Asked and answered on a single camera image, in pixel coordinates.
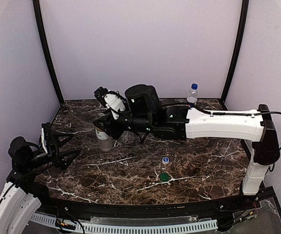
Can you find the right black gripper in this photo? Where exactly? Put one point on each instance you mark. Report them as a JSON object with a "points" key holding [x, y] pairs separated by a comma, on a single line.
{"points": [[114, 124]]}

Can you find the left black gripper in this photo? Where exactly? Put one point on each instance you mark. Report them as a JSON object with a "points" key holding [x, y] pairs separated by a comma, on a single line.
{"points": [[53, 151]]}

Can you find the green cap coffee bottle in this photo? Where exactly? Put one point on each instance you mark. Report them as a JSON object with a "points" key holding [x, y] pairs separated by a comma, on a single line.
{"points": [[104, 140]]}

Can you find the blue label water bottle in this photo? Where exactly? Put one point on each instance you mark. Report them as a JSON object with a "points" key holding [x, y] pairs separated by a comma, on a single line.
{"points": [[127, 137]]}

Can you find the blue bottle cap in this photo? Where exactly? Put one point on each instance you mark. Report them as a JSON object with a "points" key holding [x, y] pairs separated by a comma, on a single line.
{"points": [[165, 160]]}

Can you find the green bottle cap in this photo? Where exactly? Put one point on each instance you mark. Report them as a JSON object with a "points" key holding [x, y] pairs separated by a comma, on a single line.
{"points": [[164, 177]]}

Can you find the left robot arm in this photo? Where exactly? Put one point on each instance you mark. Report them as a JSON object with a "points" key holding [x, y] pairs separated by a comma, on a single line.
{"points": [[22, 195]]}

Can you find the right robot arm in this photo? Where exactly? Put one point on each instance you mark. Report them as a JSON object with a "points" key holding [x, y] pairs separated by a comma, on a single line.
{"points": [[140, 111]]}

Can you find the Pepsi label bottle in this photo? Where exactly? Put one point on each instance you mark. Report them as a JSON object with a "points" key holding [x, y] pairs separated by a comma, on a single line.
{"points": [[192, 97]]}

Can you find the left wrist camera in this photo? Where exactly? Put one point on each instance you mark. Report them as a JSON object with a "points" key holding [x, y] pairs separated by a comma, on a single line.
{"points": [[44, 136]]}

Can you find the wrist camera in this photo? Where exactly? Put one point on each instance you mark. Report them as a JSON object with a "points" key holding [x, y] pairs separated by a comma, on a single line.
{"points": [[110, 99], [44, 136]]}

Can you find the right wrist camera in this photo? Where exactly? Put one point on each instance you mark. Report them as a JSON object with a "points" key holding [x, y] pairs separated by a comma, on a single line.
{"points": [[110, 99]]}

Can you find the white slotted cable duct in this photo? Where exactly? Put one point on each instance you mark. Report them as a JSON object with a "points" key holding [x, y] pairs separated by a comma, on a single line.
{"points": [[94, 227]]}

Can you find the left black frame post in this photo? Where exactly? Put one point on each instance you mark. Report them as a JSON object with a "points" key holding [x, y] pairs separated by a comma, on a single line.
{"points": [[46, 50]]}

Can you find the black frame post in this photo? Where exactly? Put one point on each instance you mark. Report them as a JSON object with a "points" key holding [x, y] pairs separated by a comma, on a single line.
{"points": [[236, 51], [46, 50]]}

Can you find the black front rail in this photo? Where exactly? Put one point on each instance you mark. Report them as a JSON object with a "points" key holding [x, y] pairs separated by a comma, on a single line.
{"points": [[222, 207]]}

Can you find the right black frame post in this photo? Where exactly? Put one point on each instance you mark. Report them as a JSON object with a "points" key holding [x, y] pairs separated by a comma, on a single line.
{"points": [[236, 51]]}

